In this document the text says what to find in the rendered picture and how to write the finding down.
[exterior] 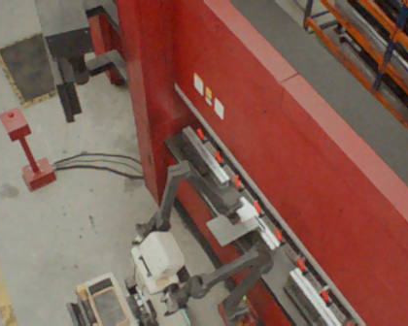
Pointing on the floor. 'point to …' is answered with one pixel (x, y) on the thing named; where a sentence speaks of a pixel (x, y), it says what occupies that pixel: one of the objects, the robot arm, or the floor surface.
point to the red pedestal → (35, 174)
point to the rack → (369, 46)
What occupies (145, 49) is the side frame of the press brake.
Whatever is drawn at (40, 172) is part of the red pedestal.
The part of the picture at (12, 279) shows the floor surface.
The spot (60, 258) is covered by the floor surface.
